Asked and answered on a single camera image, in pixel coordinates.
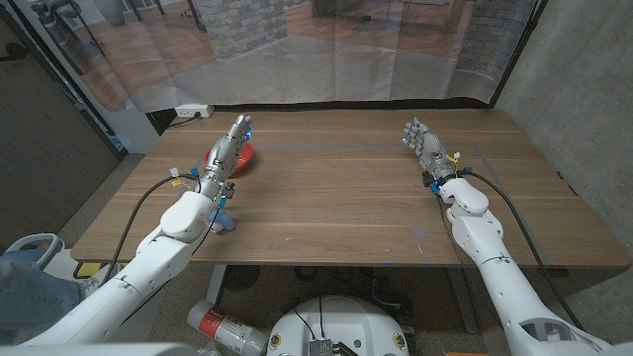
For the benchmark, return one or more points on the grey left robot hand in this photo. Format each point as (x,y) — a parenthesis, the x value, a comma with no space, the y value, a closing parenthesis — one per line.
(222,155)

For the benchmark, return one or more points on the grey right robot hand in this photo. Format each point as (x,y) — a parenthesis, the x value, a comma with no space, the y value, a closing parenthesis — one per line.
(430,148)

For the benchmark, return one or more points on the blue toy camera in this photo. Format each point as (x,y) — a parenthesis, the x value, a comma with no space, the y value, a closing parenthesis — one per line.
(225,222)

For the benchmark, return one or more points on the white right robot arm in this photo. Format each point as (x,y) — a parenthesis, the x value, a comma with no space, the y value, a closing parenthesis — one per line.
(504,277)

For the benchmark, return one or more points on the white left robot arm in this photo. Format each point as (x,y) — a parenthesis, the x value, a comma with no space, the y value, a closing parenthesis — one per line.
(148,267)

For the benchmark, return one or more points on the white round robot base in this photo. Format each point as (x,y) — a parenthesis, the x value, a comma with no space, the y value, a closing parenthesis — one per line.
(336,326)

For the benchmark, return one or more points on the red bowl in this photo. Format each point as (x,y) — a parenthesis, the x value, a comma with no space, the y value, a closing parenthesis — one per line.
(245,157)

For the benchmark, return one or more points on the white power strip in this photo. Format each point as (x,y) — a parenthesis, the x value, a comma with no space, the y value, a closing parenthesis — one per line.
(193,110)

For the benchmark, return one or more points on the black round floor object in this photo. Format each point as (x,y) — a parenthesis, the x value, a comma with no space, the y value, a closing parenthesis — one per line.
(241,278)

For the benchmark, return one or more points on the printed room backdrop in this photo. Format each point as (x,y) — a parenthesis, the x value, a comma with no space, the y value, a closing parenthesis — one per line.
(306,59)

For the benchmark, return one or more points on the white table leg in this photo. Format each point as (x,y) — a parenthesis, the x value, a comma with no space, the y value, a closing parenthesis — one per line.
(215,284)

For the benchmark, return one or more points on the grey table leg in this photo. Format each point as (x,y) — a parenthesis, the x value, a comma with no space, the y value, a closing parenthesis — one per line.
(462,296)

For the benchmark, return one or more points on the white grey sneaker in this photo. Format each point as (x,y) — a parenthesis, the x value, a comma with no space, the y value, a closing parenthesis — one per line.
(101,274)

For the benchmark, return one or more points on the white red cylinder canister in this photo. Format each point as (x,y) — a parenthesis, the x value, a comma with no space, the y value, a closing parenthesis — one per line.
(227,329)

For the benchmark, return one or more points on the white grey chair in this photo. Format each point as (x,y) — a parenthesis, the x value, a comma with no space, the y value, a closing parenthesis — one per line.
(34,240)

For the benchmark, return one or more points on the orange floor object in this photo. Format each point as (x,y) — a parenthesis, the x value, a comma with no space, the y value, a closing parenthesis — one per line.
(465,354)

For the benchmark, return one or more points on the person's leg in jeans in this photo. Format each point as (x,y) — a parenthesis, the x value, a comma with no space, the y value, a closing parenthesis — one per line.
(34,296)

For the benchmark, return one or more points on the black backdrop frame pole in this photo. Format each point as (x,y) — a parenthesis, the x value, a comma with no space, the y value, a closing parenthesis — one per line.
(519,54)
(64,79)

